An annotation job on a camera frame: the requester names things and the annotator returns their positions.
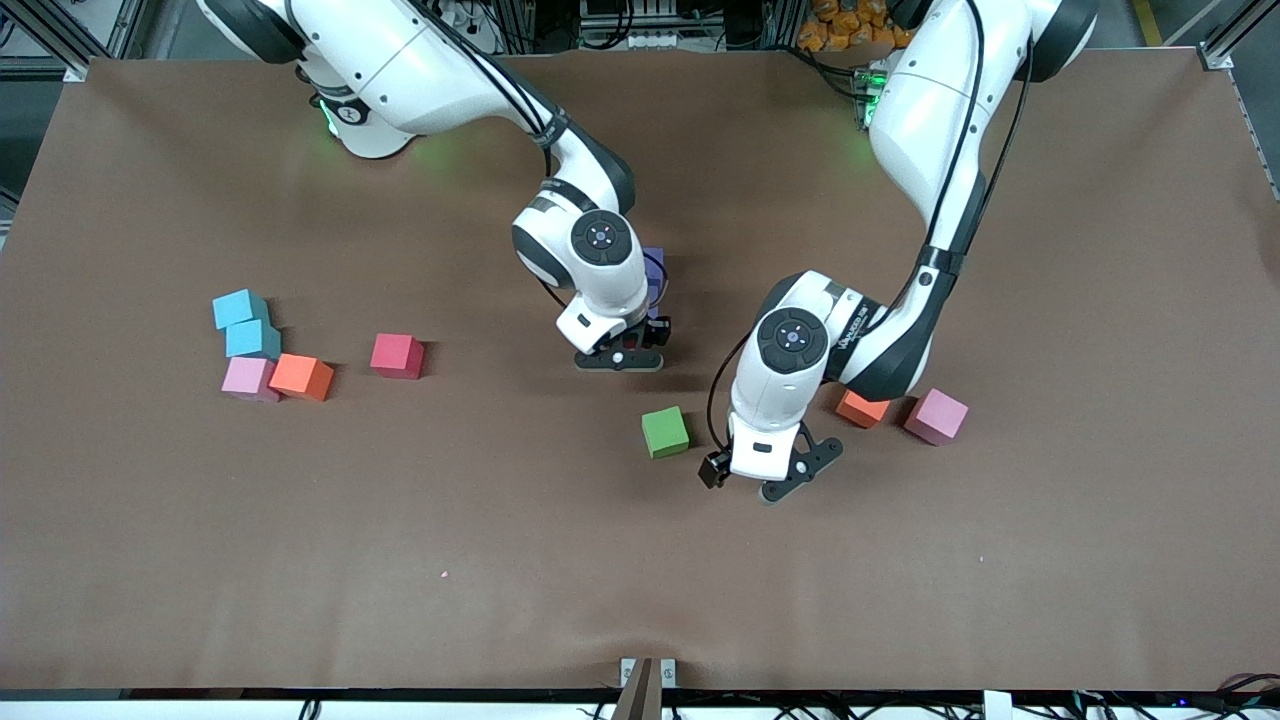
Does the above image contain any aluminium frame rail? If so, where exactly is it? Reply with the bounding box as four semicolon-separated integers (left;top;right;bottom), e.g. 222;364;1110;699
1195;0;1280;201
0;0;131;83

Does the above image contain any red foam cube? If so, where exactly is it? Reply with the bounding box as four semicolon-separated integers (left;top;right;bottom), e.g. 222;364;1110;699
370;333;427;380

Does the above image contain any silver metal bracket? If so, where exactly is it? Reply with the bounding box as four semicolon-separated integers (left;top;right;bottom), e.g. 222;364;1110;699
620;657;677;691

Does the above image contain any brown table cover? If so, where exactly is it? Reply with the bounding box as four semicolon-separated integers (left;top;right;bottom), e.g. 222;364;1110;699
0;45;1280;693

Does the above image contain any pink foam cube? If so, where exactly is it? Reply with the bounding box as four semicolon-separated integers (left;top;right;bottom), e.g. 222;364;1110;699
904;388;970;447
221;356;283;404

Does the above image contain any green foam cube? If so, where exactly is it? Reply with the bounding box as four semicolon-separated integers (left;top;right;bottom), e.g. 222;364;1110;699
641;405;691;460

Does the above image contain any orange objects pile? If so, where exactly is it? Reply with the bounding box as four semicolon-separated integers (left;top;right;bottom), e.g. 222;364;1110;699
798;0;916;51

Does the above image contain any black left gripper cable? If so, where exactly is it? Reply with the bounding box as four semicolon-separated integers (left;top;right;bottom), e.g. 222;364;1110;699
706;335;753;457

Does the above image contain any black cable bundle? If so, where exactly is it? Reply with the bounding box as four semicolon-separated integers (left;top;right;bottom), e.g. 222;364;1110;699
1205;672;1280;717

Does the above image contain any orange foam cube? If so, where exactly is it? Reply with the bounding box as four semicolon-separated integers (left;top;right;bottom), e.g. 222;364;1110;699
836;390;893;429
268;353;336;403

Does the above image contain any cyan foam cube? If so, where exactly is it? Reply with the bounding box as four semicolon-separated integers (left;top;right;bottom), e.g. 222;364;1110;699
225;319;282;361
212;289;271;331

